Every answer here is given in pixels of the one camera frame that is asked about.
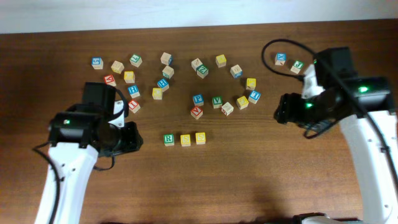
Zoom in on green R block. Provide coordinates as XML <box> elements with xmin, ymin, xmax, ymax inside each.
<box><xmin>164</xmin><ymin>134</ymin><xmax>175</xmax><ymax>146</ymax></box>

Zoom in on blue block far left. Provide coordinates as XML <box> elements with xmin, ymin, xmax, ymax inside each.
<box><xmin>91</xmin><ymin>57</ymin><xmax>104</xmax><ymax>70</ymax></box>

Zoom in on blue I block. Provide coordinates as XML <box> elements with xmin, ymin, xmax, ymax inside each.
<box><xmin>248</xmin><ymin>90</ymin><xmax>261</xmax><ymax>104</ymax></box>

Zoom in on yellow S block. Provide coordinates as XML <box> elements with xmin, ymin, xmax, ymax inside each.
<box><xmin>180</xmin><ymin>134</ymin><xmax>191</xmax><ymax>147</ymax></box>

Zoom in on blue X block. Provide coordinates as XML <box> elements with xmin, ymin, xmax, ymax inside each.
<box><xmin>274</xmin><ymin>52</ymin><xmax>287</xmax><ymax>66</ymax></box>

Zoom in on red I block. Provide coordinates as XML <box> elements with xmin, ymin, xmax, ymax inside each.
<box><xmin>128</xmin><ymin>100</ymin><xmax>141</xmax><ymax>113</ymax></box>

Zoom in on plain wood yellow-side block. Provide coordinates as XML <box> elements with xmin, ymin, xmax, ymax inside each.
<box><xmin>111</xmin><ymin>60</ymin><xmax>124</xmax><ymax>74</ymax></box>

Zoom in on green V block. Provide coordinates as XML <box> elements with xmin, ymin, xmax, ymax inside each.
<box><xmin>212</xmin><ymin>96</ymin><xmax>223</xmax><ymax>109</ymax></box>

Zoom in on red A block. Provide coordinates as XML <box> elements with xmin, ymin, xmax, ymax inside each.
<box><xmin>104</xmin><ymin>75</ymin><xmax>117</xmax><ymax>86</ymax></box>

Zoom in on green J block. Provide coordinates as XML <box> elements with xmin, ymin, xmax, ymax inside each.
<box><xmin>290</xmin><ymin>60</ymin><xmax>304</xmax><ymax>74</ymax></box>

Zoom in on yellow E block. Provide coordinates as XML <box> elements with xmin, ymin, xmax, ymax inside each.
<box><xmin>236</xmin><ymin>96</ymin><xmax>249</xmax><ymax>110</ymax></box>

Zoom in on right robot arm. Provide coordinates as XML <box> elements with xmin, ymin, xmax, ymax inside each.
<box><xmin>274</xmin><ymin>47</ymin><xmax>397</xmax><ymax>223</ymax></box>

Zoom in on yellow G block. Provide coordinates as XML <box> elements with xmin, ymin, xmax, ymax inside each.
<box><xmin>124</xmin><ymin>71</ymin><xmax>136</xmax><ymax>83</ymax></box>

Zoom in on red V block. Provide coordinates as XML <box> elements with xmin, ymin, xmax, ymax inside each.
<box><xmin>190</xmin><ymin>106</ymin><xmax>203</xmax><ymax>119</ymax></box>

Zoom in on blue h block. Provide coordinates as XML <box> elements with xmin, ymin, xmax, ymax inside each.
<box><xmin>157</xmin><ymin>78</ymin><xmax>170</xmax><ymax>92</ymax></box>
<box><xmin>127</xmin><ymin>85</ymin><xmax>141</xmax><ymax>98</ymax></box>

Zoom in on white picture block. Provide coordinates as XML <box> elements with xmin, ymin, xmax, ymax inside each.
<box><xmin>221</xmin><ymin>102</ymin><xmax>234</xmax><ymax>116</ymax></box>

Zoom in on plain wood block top centre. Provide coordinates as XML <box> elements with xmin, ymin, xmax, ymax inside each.
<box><xmin>191</xmin><ymin>58</ymin><xmax>203</xmax><ymax>71</ymax></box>

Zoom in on blue P block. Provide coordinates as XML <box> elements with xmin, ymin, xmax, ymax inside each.
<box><xmin>193</xmin><ymin>94</ymin><xmax>204</xmax><ymax>106</ymax></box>

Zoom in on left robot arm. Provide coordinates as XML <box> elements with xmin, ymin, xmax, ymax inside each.
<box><xmin>33</xmin><ymin>82</ymin><xmax>144</xmax><ymax>223</ymax></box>

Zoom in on green Z block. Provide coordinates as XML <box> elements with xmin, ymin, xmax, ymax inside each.
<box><xmin>197</xmin><ymin>65</ymin><xmax>209</xmax><ymax>78</ymax></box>

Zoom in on wood block blue D side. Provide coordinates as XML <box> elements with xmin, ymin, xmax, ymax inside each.
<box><xmin>160</xmin><ymin>52</ymin><xmax>173</xmax><ymax>65</ymax></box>

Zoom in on wood block green side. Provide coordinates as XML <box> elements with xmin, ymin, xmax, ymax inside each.
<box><xmin>162</xmin><ymin>65</ymin><xmax>174</xmax><ymax>79</ymax></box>

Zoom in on blue H block centre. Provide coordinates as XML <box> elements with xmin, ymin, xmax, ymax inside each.
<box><xmin>157</xmin><ymin>78</ymin><xmax>170</xmax><ymax>92</ymax></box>

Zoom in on wood block blue D front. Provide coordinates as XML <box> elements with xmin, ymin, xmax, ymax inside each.
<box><xmin>230</xmin><ymin>65</ymin><xmax>243</xmax><ymax>78</ymax></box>

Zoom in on green L block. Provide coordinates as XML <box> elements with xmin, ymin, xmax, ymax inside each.
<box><xmin>129</xmin><ymin>54</ymin><xmax>142</xmax><ymax>67</ymax></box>

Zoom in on blue H block left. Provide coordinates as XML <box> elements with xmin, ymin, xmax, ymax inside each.
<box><xmin>127</xmin><ymin>85</ymin><xmax>141</xmax><ymax>98</ymax></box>

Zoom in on yellow block top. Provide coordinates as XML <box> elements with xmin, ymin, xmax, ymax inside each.
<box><xmin>216</xmin><ymin>54</ymin><xmax>227</xmax><ymax>68</ymax></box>

